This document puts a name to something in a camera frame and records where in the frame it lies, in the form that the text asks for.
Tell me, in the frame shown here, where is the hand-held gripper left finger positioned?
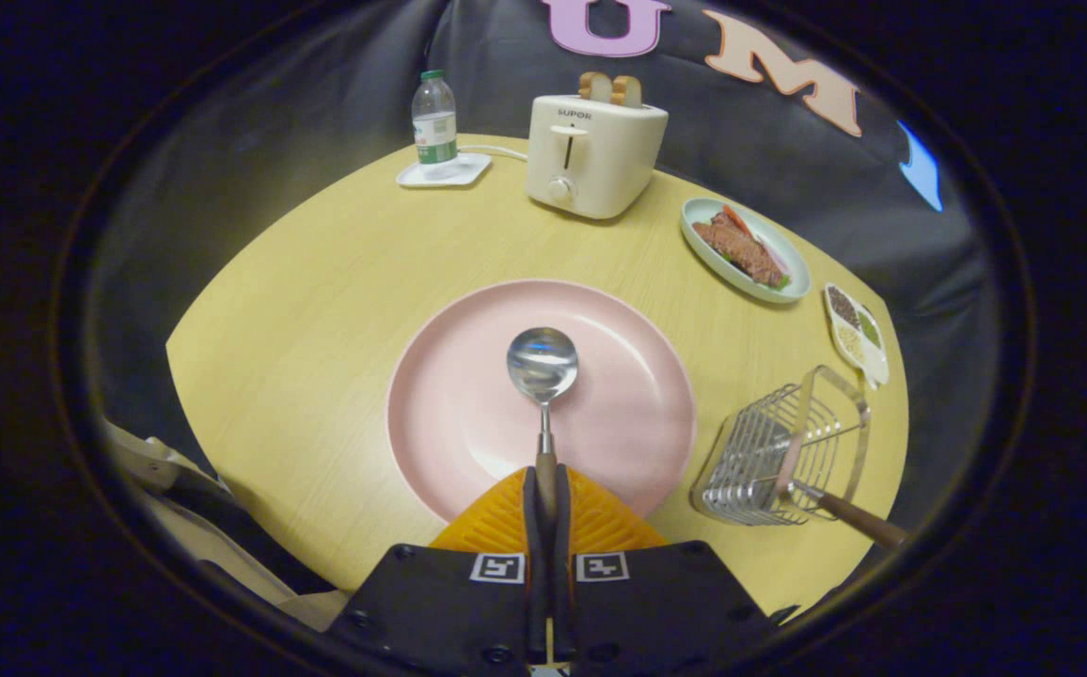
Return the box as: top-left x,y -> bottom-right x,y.
327,465 -> 546,670

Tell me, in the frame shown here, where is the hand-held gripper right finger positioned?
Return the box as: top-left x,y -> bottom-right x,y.
558,465 -> 775,670

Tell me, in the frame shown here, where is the wooden-handled metal spoon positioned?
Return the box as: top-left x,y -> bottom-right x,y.
506,326 -> 580,527

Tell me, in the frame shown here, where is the wooden-handled metal fork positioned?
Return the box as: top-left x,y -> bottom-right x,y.
774,470 -> 909,551

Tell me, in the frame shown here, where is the pink round plate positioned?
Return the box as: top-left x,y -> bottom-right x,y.
386,278 -> 698,524

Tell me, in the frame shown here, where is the person's white jacket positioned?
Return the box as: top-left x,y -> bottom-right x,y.
97,418 -> 352,631

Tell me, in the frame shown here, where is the pale green food plate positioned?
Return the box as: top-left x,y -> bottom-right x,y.
680,197 -> 811,305

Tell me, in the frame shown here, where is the brown cooked meat slice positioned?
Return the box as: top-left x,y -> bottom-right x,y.
691,214 -> 784,286

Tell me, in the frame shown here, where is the white divided grain dish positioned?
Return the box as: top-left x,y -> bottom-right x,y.
823,283 -> 890,390

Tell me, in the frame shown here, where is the white square coaster tray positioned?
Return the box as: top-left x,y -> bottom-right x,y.
396,152 -> 493,189

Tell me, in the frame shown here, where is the cream white toaster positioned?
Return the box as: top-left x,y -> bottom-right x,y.
525,92 -> 670,221

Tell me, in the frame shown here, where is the clear plastic water bottle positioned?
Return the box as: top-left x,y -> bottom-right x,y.
411,70 -> 459,180

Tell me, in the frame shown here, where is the metal wire basket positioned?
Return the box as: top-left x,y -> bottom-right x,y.
690,365 -> 872,527

